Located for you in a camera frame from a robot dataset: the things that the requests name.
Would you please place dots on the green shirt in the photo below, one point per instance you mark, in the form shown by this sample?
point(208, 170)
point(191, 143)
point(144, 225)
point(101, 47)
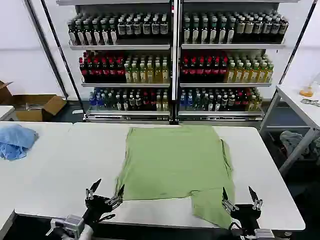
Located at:
point(175, 162)

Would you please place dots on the silver metal tool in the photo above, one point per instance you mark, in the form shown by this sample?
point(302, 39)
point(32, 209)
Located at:
point(310, 102)

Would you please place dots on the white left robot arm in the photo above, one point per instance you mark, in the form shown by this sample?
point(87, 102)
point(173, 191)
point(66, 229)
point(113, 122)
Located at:
point(73, 225)

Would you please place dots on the crumpled blue cloth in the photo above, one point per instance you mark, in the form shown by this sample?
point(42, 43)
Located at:
point(15, 142)

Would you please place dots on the black basket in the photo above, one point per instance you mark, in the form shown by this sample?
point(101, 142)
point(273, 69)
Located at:
point(277, 147)

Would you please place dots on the grey crumpled clothes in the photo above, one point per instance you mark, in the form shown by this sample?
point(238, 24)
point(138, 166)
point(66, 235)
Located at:
point(292, 142)

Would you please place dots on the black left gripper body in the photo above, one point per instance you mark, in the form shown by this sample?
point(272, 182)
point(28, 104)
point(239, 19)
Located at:
point(96, 205)

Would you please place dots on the shelf rack with bottles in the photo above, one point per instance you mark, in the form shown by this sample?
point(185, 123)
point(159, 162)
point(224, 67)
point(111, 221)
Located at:
point(225, 62)
point(125, 62)

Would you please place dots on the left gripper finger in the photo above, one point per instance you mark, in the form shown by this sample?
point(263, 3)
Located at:
point(93, 188)
point(117, 197)

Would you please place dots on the open brown cardboard box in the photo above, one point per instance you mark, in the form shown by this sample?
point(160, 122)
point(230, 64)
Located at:
point(37, 106)

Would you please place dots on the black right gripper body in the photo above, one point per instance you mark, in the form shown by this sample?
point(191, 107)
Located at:
point(246, 215)

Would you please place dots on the small white table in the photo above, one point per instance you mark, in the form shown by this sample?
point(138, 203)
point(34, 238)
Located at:
point(5, 111)

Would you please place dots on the black metal frame pole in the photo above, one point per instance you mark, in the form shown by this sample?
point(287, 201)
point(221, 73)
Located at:
point(63, 55)
point(297, 42)
point(47, 50)

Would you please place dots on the brown cardboard box flap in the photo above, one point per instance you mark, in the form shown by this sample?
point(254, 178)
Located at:
point(3, 87)

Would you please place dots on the white side table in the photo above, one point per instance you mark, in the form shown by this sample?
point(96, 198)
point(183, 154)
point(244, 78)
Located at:
point(297, 105)

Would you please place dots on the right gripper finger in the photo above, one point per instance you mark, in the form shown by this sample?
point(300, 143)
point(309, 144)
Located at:
point(257, 201)
point(227, 202)

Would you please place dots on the small orange object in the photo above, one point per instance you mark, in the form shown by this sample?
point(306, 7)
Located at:
point(306, 92)

